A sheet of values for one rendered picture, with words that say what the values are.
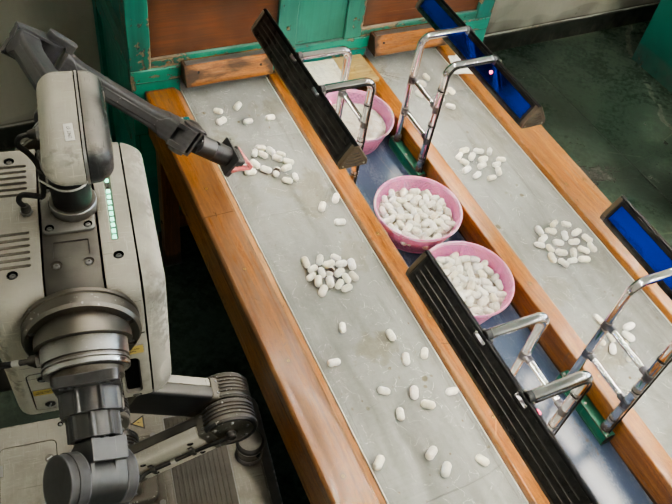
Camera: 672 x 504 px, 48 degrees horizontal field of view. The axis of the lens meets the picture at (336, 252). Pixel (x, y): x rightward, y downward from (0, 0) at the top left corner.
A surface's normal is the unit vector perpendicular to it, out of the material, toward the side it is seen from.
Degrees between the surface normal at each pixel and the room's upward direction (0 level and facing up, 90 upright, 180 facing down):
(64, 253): 0
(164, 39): 90
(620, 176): 0
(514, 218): 0
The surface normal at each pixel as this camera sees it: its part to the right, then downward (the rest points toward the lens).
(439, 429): 0.13, -0.65
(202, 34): 0.42, 0.72
